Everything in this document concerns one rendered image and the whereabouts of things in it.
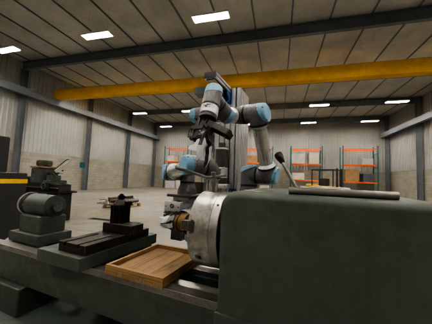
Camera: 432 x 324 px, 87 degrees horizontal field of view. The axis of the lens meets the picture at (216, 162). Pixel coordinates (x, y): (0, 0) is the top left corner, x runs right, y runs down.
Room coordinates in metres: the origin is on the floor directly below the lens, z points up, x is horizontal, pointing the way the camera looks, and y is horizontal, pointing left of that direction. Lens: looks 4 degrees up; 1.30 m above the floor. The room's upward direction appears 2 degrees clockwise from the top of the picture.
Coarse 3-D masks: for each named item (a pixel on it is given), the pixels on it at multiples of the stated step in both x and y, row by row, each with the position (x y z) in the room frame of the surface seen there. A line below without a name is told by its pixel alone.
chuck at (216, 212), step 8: (224, 192) 0.96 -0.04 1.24; (216, 200) 0.90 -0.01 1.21; (216, 208) 0.87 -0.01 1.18; (216, 216) 0.85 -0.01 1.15; (216, 224) 0.84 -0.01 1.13; (208, 232) 0.84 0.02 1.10; (216, 232) 0.83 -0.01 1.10; (208, 240) 0.84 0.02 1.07; (216, 240) 0.83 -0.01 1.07; (208, 248) 0.85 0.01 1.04; (216, 248) 0.84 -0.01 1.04; (216, 256) 0.85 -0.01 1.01; (216, 264) 0.88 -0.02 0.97
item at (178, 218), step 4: (176, 216) 1.06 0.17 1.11; (180, 216) 1.05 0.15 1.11; (184, 216) 1.04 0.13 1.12; (188, 216) 1.05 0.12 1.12; (176, 220) 1.04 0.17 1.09; (180, 220) 1.03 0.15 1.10; (172, 224) 1.05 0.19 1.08; (176, 224) 1.04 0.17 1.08; (180, 224) 1.02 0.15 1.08; (176, 228) 1.04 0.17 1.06; (180, 228) 1.03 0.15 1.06; (180, 232) 1.05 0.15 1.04; (184, 232) 1.03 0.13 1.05
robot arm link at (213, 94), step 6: (210, 84) 0.92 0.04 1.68; (216, 84) 0.92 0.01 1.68; (210, 90) 0.91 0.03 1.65; (216, 90) 0.91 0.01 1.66; (204, 96) 0.91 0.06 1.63; (210, 96) 0.89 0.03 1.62; (216, 96) 0.90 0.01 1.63; (222, 96) 0.95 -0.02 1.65; (204, 102) 0.89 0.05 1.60; (210, 102) 0.89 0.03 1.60; (216, 102) 0.90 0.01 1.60; (222, 102) 0.94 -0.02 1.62
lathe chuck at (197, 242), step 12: (204, 192) 0.98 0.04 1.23; (216, 192) 0.97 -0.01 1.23; (204, 204) 0.90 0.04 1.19; (192, 216) 0.89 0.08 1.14; (204, 216) 0.87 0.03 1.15; (204, 228) 0.85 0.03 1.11; (192, 240) 0.87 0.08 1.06; (204, 240) 0.85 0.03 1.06; (192, 252) 0.89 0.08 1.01; (204, 252) 0.86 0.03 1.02; (204, 264) 0.92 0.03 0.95
